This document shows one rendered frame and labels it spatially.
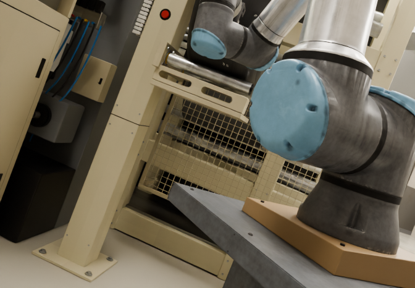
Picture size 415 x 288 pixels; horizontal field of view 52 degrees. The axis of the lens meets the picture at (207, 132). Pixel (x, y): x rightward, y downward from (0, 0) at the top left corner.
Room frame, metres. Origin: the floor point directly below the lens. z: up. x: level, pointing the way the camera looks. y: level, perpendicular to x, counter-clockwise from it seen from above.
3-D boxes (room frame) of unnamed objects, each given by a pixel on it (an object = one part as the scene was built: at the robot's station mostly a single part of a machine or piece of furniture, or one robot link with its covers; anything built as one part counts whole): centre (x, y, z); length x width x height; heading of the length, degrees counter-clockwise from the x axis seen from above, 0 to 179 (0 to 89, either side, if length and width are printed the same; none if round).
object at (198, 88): (1.58, 0.08, 0.83); 0.36 x 0.09 x 0.06; 81
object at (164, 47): (1.74, 0.23, 0.90); 0.40 x 0.03 x 0.10; 171
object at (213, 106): (1.71, 0.06, 0.80); 0.37 x 0.36 x 0.02; 171
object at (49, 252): (1.74, 0.31, 0.01); 0.27 x 0.27 x 0.02; 81
